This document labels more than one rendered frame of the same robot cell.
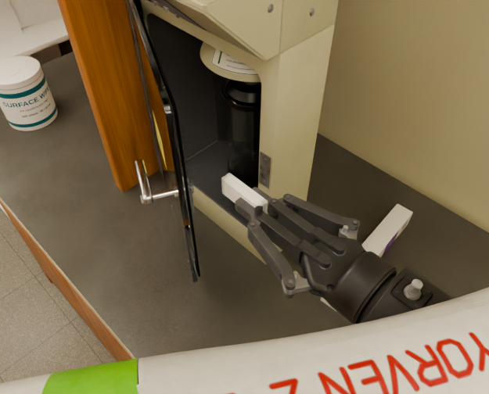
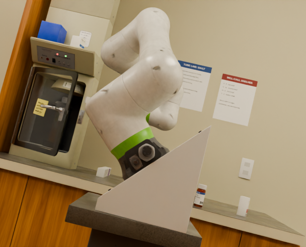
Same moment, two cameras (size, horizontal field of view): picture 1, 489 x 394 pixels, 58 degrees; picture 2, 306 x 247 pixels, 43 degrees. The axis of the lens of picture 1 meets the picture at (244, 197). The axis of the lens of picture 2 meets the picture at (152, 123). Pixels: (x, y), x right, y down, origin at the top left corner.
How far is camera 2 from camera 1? 1.62 m
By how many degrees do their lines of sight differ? 64
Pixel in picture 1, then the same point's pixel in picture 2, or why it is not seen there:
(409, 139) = (100, 154)
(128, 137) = (2, 123)
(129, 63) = (14, 92)
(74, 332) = not seen: outside the picture
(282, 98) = (91, 90)
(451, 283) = not seen: hidden behind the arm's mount
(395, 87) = (94, 134)
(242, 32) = (94, 62)
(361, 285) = not seen: hidden behind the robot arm
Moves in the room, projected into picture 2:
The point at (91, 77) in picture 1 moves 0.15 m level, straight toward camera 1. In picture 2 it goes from (8, 88) to (31, 92)
